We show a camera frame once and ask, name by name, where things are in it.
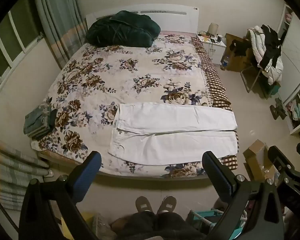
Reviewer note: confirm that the person's legs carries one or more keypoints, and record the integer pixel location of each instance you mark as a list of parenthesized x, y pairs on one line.
[(155, 226)]

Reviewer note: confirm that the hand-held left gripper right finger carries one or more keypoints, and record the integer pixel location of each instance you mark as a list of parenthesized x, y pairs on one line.
[(216, 177)]

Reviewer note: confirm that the dark floor slippers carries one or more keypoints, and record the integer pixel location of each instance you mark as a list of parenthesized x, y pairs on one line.
[(277, 108)]

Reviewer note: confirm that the brown checkered bed sheet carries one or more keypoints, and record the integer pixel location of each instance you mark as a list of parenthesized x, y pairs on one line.
[(215, 80)]

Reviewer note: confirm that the small open cardboard box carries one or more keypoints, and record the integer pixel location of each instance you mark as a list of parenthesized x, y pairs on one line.
[(256, 155)]

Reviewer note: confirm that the cream table lamp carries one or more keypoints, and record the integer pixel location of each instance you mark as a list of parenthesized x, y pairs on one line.
[(213, 28)]

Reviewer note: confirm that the teal container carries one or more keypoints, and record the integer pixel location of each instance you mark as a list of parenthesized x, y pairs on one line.
[(275, 89)]

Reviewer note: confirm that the yellow bag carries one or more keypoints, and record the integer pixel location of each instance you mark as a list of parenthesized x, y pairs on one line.
[(86, 220)]

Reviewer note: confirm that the white nightstand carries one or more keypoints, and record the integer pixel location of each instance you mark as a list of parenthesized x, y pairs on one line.
[(218, 51)]

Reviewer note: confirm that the white pants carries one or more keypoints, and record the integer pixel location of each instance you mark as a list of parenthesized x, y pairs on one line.
[(165, 122)]

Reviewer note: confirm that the white framed window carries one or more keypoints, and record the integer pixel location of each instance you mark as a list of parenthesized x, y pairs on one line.
[(7, 42)]

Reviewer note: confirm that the plastic water bottle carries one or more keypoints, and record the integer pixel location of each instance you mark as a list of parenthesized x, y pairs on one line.
[(225, 62)]

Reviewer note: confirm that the white wardrobe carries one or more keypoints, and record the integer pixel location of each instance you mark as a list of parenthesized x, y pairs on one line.
[(296, 62)]

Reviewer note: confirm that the grey-green striped curtain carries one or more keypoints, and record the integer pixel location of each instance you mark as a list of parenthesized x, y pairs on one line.
[(55, 17), (10, 170)]

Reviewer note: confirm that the folded grey-green pants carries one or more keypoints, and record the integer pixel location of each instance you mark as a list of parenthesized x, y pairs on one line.
[(33, 122)]

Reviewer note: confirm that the teal plastic basket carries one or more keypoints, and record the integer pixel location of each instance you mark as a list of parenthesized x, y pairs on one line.
[(205, 216)]

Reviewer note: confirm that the metal folding chair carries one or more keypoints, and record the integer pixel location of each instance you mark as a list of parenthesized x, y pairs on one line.
[(250, 80)]

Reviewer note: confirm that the white headboard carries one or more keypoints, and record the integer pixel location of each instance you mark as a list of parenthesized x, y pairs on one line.
[(180, 20)]

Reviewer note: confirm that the black garment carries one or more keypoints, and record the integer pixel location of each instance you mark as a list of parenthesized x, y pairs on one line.
[(240, 47)]

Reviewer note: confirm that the dark green duvet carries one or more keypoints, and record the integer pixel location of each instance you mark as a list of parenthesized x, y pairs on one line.
[(122, 30)]

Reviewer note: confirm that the floral blanket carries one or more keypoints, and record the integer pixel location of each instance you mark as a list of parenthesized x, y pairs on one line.
[(140, 62)]

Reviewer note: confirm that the chair piled with clothes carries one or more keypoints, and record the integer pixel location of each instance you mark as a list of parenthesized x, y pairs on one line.
[(256, 45)]

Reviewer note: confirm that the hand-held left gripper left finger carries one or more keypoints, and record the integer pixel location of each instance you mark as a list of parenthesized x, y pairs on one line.
[(87, 172)]

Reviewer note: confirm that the black striped clothes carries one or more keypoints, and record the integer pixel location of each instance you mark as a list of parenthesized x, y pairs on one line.
[(271, 45)]

